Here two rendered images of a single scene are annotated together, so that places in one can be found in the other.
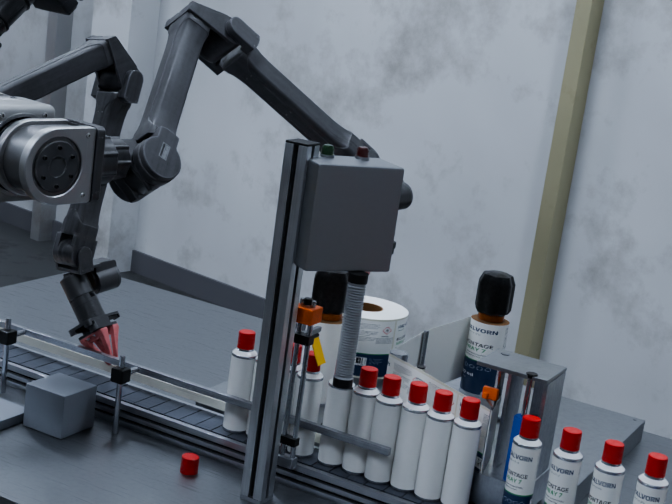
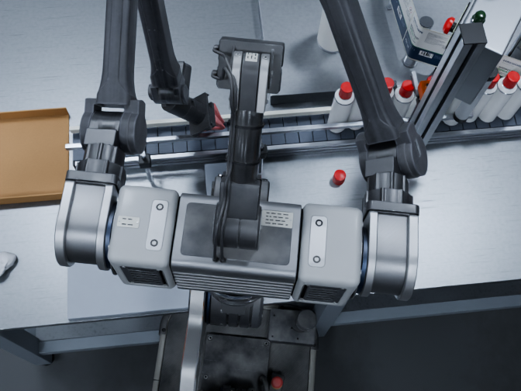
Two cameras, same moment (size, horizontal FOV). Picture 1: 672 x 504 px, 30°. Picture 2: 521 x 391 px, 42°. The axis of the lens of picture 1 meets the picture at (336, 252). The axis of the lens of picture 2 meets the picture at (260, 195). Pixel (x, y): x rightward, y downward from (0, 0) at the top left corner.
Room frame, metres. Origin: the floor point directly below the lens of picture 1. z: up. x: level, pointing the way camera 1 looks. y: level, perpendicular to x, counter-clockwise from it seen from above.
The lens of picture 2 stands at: (1.77, 0.84, 2.53)
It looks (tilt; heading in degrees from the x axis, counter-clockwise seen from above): 68 degrees down; 322
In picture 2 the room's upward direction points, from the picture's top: 5 degrees clockwise
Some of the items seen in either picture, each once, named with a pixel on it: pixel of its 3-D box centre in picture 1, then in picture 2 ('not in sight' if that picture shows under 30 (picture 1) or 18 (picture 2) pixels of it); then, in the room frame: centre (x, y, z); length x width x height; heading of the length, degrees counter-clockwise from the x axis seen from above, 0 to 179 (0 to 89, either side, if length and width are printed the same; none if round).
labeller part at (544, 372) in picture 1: (522, 365); not in sight; (2.20, -0.37, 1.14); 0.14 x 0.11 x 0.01; 63
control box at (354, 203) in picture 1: (342, 212); (477, 40); (2.18, 0.00, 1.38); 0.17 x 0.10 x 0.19; 118
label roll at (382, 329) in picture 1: (362, 335); not in sight; (2.87, -0.09, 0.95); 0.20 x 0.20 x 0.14
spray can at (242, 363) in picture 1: (241, 380); (341, 107); (2.35, 0.15, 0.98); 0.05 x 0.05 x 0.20
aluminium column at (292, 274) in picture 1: (278, 325); (426, 119); (2.15, 0.08, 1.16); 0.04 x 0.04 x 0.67; 63
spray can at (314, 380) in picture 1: (306, 403); (399, 105); (2.27, 0.02, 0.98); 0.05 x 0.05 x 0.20
